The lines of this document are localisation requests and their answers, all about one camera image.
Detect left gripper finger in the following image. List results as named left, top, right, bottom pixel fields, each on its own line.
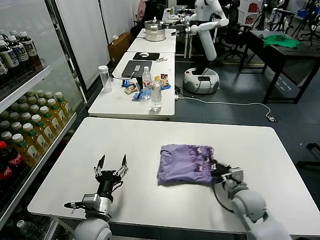
left=112, top=154, right=129, bottom=178
left=93, top=154, right=106, bottom=177

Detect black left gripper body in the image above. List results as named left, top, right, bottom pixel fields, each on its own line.
left=94, top=170, right=125, bottom=198

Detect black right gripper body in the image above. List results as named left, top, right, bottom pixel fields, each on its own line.
left=211, top=162, right=232, bottom=184

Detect purple t-shirt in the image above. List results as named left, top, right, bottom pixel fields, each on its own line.
left=156, top=143, right=216, bottom=186

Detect white table with snacks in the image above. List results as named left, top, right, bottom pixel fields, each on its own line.
left=87, top=51, right=176, bottom=122

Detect clear bottle with white cap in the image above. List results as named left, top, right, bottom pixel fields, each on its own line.
left=150, top=80, right=163, bottom=113

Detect red label cola bottle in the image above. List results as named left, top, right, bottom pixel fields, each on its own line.
left=0, top=163, right=13, bottom=181
left=0, top=141, right=23, bottom=173

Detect clear jar with white lid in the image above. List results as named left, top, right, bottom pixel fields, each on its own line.
left=98, top=65, right=113, bottom=94

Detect water bottle with red label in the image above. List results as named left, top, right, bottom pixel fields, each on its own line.
left=142, top=66, right=153, bottom=100

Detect black rolling chair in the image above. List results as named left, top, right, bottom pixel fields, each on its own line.
left=296, top=142, right=320, bottom=172

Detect clear bottle with green cap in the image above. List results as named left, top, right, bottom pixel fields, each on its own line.
left=16, top=219, right=40, bottom=240

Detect grey closed laptop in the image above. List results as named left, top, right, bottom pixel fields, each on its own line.
left=121, top=60, right=153, bottom=79

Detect glass door drinks shelf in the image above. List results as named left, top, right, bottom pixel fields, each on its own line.
left=0, top=0, right=88, bottom=240

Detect black mouse pad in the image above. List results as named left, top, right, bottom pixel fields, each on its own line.
left=132, top=52, right=161, bottom=61

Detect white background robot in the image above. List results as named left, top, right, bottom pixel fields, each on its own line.
left=174, top=0, right=230, bottom=95

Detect cardboard box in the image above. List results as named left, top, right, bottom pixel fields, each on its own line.
left=107, top=32, right=131, bottom=64

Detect white table with pot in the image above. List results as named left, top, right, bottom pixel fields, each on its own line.
left=126, top=28, right=178, bottom=55

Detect black table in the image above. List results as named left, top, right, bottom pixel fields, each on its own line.
left=246, top=29, right=320, bottom=105

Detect green cloth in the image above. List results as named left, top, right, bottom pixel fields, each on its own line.
left=263, top=34, right=302, bottom=50

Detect dark tea bottle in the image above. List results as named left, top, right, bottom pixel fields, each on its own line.
left=7, top=35, right=30, bottom=75
left=19, top=31, right=41, bottom=70
left=0, top=40, right=20, bottom=82

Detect white steamer pot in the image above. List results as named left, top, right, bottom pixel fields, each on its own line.
left=144, top=17, right=167, bottom=43

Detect red and white boxes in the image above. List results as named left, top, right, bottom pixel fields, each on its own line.
left=243, top=1, right=261, bottom=26

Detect black office chair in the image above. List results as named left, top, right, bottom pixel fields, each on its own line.
left=216, top=0, right=251, bottom=62

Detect pink garment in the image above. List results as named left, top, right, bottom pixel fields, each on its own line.
left=137, top=0, right=149, bottom=23

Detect blue bin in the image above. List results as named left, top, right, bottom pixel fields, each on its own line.
left=294, top=8, right=317, bottom=19

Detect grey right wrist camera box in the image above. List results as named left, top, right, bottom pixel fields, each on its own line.
left=229, top=167, right=244, bottom=181

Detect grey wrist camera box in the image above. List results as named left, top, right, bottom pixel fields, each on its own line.
left=229, top=167, right=244, bottom=181
left=81, top=193, right=101, bottom=210

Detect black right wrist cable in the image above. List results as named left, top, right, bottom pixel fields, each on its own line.
left=212, top=183, right=235, bottom=214

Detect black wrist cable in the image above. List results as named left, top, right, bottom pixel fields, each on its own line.
left=63, top=201, right=85, bottom=215
left=212, top=183, right=235, bottom=214

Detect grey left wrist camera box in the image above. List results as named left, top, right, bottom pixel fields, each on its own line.
left=81, top=193, right=101, bottom=210

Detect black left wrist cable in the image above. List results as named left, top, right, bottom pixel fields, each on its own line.
left=63, top=201, right=85, bottom=215

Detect white floor cable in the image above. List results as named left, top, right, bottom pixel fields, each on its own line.
left=174, top=96, right=278, bottom=124

